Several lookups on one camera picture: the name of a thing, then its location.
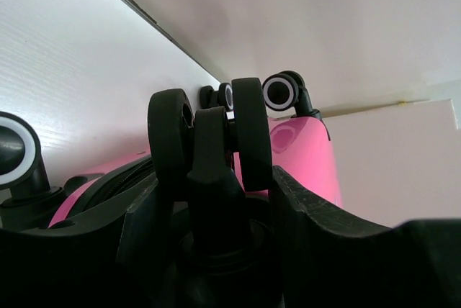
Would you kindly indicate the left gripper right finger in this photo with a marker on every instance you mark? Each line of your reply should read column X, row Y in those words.
column 332, row 258

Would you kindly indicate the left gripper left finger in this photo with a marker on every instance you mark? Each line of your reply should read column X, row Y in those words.
column 103, row 257

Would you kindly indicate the pink hard-shell suitcase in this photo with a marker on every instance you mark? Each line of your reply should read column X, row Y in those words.
column 213, row 167

